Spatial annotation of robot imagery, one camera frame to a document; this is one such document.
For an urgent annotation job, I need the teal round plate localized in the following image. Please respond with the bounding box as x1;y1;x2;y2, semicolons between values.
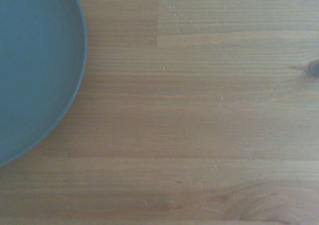
0;0;88;168

